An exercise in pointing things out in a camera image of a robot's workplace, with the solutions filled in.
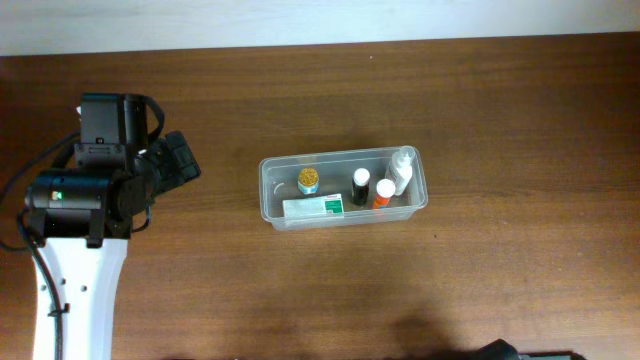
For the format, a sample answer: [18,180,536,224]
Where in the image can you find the small jar gold lid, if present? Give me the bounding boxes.
[298,167,319,195]

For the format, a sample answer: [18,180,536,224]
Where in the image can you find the clear plastic container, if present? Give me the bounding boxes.
[259,146,428,231]

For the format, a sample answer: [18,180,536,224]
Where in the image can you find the white green medicine box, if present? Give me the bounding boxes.
[282,194,344,218]

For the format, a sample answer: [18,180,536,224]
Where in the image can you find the dark bottle white cap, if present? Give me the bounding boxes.
[352,168,370,206]

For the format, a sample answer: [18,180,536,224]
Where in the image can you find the orange tube white cap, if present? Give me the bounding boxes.
[373,178,396,209]

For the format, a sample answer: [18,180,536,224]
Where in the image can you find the white spray bottle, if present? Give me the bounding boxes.
[385,146,416,196]

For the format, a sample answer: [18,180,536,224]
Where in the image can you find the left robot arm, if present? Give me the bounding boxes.
[17,93,201,359]

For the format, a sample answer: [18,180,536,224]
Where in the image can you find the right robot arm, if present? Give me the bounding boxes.
[470,339,586,360]

